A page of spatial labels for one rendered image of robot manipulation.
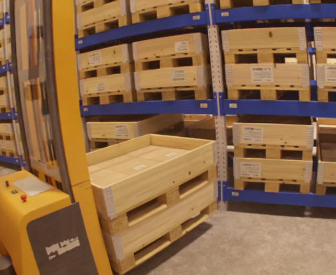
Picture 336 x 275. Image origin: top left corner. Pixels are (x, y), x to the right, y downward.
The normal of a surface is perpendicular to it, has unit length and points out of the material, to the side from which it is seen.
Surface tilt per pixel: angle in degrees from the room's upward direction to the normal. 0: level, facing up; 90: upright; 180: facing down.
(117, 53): 90
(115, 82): 90
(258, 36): 90
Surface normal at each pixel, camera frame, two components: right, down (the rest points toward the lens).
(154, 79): -0.47, 0.25
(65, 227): 0.76, 0.10
